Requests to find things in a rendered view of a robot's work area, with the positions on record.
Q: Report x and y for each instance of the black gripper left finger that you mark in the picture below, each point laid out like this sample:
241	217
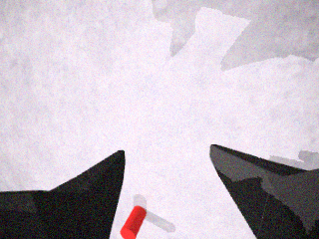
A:
83	207

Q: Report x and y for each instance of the red marker cap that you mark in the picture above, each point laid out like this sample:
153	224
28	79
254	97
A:
134	223

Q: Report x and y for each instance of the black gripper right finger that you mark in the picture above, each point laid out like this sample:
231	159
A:
277	201

